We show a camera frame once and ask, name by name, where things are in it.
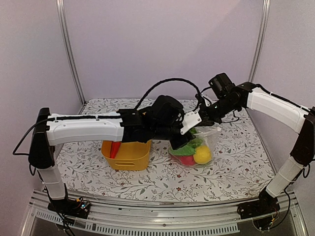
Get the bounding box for aluminium front rail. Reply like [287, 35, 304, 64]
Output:
[19, 191, 308, 236]

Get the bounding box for green toy grapes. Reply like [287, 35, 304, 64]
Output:
[188, 128, 203, 148]

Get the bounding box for aluminium frame post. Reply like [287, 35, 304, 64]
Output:
[248, 0, 271, 83]
[56, 0, 86, 105]

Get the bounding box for clear polka dot zip bag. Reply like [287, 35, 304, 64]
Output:
[168, 126, 221, 167]

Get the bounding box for yellow toy apple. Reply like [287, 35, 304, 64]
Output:
[193, 145, 212, 164]

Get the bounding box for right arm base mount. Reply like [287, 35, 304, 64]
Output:
[237, 189, 280, 231]

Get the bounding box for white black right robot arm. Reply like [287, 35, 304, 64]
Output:
[202, 73, 315, 214]

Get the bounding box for left aluminium frame post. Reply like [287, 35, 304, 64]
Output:
[56, 0, 86, 105]

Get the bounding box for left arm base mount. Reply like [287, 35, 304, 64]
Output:
[47, 191, 91, 219]

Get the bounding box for right aluminium frame post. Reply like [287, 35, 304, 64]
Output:
[248, 0, 271, 83]

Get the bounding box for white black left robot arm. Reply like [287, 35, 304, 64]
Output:
[28, 95, 201, 213]

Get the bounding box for orange toy carrot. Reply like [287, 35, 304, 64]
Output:
[110, 142, 122, 159]

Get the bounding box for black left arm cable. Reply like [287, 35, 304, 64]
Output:
[134, 78, 205, 114]

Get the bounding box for green toy bitter gourd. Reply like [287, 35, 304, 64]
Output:
[169, 145, 195, 156]

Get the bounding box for floral white table mat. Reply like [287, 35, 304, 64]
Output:
[56, 110, 274, 202]

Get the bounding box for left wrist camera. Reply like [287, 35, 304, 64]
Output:
[180, 111, 202, 135]

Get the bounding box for yellow plastic basket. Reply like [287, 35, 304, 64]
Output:
[101, 141, 152, 171]

